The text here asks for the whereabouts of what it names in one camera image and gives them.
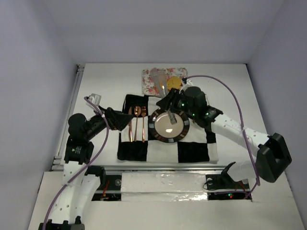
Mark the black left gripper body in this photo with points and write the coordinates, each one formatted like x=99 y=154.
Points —
x=109 y=118

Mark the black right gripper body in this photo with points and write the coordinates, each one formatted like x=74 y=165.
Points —
x=172 y=100

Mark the brown bread slice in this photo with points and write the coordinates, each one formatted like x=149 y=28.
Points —
x=174 y=82

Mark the orange striped croissant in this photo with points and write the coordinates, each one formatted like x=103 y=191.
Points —
x=159 y=80

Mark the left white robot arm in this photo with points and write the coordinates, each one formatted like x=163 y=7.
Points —
x=80 y=178

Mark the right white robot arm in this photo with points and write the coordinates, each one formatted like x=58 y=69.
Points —
x=269 y=155

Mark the copper knife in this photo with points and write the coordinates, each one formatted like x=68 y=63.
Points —
x=130 y=125

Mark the copper spoon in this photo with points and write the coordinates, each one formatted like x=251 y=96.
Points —
x=137 y=112

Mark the patterned rim ceramic plate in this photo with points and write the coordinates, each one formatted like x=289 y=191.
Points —
x=160 y=126

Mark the copper fork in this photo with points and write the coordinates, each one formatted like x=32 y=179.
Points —
x=143 y=113

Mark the floral rectangular tray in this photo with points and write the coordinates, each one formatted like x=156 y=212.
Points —
x=148 y=86

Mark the black white checkered cloth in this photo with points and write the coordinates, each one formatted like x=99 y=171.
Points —
x=197 y=146

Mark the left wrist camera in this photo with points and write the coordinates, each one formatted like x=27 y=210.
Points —
x=94 y=99

